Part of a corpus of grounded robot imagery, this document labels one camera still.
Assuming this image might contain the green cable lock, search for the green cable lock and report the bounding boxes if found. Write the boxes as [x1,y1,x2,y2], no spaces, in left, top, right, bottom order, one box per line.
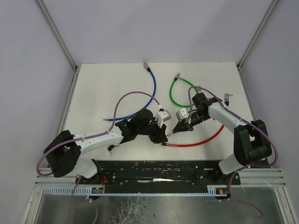
[167,72,199,109]

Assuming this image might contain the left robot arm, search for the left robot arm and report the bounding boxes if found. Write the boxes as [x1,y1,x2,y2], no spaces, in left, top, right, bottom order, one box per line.
[43,109,171,178]

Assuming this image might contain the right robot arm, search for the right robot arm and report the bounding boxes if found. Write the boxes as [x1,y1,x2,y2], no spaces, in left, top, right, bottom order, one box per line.
[171,93,272,175]

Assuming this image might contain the black padlock keys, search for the black padlock keys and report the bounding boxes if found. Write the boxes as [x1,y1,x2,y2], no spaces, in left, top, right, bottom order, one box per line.
[107,145,120,157]

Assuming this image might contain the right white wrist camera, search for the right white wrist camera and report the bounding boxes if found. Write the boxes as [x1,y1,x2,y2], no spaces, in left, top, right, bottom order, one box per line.
[176,108,189,121]

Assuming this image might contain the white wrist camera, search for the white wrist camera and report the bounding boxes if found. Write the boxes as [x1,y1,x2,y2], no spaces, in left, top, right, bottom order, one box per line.
[176,108,189,121]
[155,104,171,127]

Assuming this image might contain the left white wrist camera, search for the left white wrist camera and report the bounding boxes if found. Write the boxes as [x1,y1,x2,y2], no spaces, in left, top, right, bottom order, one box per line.
[155,104,171,127]

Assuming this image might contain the red cable lock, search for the red cable lock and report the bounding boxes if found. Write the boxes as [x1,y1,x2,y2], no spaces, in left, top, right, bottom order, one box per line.
[160,94,234,148]

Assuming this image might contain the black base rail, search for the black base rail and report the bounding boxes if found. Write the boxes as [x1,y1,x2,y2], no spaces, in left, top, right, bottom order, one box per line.
[79,161,241,187]

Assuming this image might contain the blue cable lock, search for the blue cable lock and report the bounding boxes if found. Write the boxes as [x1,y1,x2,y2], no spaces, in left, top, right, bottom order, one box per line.
[103,63,157,122]

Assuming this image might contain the white slotted cable duct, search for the white slotted cable duct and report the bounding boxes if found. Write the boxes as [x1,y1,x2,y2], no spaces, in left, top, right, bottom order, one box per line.
[44,184,228,196]

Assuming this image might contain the right aluminium frame post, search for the right aluminium frame post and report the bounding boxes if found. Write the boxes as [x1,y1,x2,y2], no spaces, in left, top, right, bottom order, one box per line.
[236,0,280,70]

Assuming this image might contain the aluminium frame post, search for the aluminium frame post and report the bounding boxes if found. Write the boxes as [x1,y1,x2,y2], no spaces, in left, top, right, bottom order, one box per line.
[35,0,78,70]
[236,0,280,70]

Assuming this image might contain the left aluminium frame post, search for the left aluminium frame post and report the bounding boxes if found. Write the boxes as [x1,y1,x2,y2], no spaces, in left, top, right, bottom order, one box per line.
[35,0,78,70]

